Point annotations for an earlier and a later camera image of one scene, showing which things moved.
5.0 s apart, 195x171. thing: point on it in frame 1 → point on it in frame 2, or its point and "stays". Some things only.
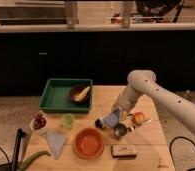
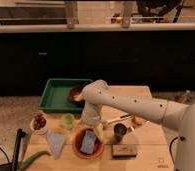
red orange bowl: (88, 143) stays
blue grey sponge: (111, 120) → (88, 142)
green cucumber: (28, 161) stays
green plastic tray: (56, 96) stays
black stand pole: (20, 133) stays
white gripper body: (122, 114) → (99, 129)
